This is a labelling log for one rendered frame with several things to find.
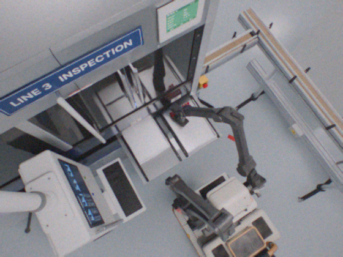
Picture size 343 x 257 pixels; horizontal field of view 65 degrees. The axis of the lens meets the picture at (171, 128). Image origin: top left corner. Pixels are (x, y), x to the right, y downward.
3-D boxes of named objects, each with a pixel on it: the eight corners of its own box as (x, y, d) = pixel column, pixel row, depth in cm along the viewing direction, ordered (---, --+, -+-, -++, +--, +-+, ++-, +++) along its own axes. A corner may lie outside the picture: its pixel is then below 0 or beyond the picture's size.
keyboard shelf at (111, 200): (86, 175, 209) (86, 175, 207) (119, 157, 213) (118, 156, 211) (113, 229, 199) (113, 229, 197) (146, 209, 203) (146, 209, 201)
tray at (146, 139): (117, 126, 209) (117, 125, 206) (147, 109, 213) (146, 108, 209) (140, 164, 202) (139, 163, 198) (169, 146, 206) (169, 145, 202)
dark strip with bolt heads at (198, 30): (185, 93, 204) (195, 27, 127) (190, 90, 205) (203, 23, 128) (185, 93, 204) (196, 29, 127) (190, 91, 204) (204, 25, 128)
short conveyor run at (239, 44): (189, 85, 223) (190, 77, 207) (179, 71, 226) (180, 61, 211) (256, 47, 233) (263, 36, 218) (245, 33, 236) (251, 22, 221)
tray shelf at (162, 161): (113, 130, 210) (112, 130, 208) (188, 87, 220) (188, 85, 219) (144, 184, 200) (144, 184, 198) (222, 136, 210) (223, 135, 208)
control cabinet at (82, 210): (67, 178, 206) (8, 165, 130) (89, 166, 209) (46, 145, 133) (96, 240, 195) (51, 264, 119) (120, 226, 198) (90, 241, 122)
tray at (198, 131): (163, 117, 212) (163, 115, 208) (192, 100, 215) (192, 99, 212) (187, 153, 204) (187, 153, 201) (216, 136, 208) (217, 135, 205)
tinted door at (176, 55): (136, 108, 178) (122, 64, 121) (192, 76, 185) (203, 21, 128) (137, 109, 178) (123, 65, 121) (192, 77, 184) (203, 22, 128)
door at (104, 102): (71, 145, 171) (25, 117, 114) (136, 108, 178) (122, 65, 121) (72, 145, 171) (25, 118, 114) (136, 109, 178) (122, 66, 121)
